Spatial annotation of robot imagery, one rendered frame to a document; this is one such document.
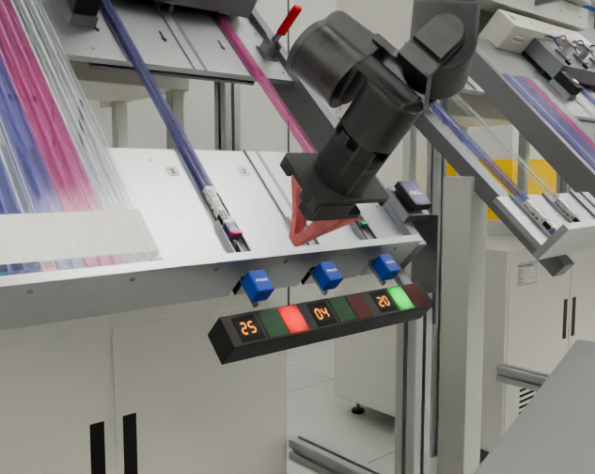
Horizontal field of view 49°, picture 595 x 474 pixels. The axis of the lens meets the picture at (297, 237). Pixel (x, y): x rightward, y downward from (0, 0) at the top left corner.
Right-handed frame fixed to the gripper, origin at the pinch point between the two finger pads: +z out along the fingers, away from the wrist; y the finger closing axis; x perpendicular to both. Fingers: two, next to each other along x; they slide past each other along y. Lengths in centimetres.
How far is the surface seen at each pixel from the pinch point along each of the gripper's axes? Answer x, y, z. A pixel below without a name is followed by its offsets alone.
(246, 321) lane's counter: 3.4, 3.5, 9.9
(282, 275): -2.6, -5.7, 10.9
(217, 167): -19.5, -3.3, 8.8
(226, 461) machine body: 3, -17, 59
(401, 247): -2.6, -26.0, 8.3
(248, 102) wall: -173, -144, 116
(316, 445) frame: 7, -33, 55
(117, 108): -87, -27, 55
